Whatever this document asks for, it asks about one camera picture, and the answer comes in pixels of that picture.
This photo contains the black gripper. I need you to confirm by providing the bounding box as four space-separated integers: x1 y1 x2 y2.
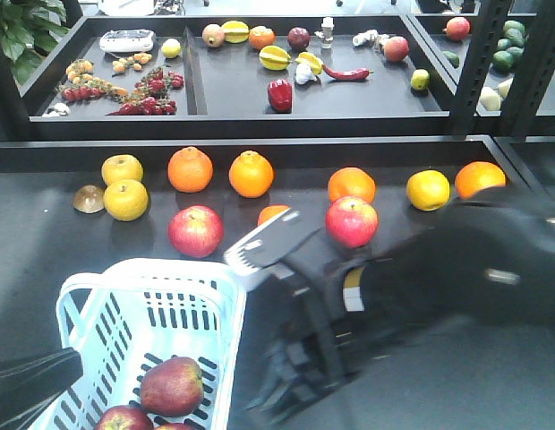
224 209 371 424

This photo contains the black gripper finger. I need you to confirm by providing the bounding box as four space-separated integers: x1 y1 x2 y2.
0 348 83 429

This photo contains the dark red apple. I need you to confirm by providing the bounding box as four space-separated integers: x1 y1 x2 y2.
140 357 204 417
94 405 154 430

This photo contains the light blue plastic basket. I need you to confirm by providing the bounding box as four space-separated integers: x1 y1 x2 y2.
29 258 246 429

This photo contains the dark red apple front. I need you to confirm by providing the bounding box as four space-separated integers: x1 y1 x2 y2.
140 357 204 417

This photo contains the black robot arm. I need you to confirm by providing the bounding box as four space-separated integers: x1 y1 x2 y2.
224 187 555 423

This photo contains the small orange centre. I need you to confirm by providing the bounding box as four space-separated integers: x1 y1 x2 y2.
257 204 289 226

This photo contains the red apple left tray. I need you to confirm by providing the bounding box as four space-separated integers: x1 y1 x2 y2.
325 196 379 248

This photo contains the orange with knob centre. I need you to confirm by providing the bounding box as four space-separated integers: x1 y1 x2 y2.
228 150 275 198

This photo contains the red apple left centre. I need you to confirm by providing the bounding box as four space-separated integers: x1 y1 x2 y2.
167 205 224 258

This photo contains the large orange grapefruit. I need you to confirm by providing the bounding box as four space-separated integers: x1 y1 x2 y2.
328 167 376 203

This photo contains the orange with knob left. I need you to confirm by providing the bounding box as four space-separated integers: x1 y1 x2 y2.
167 146 213 193

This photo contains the yellow round citrus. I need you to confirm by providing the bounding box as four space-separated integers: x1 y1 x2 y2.
406 169 450 211

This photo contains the black wooden produce stand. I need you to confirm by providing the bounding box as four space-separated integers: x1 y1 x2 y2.
0 13 555 429

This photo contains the red bell pepper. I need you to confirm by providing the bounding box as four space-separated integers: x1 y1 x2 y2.
267 79 293 112

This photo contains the yellow pear apple front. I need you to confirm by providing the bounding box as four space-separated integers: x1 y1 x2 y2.
103 179 149 221

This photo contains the yellow pear apple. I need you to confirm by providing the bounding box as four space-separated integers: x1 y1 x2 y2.
101 154 143 185
103 179 149 221

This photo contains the yellow pear apple back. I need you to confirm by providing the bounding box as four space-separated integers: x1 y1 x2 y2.
101 154 143 185

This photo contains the red chili pepper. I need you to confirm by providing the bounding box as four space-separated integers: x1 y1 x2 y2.
322 65 372 82

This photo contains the brown mushroom cap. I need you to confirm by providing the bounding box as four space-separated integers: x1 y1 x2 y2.
73 185 104 214

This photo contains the large orange with knob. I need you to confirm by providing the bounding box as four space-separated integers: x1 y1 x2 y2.
455 161 507 199

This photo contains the green potted plant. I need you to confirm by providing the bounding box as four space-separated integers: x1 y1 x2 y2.
0 0 69 85

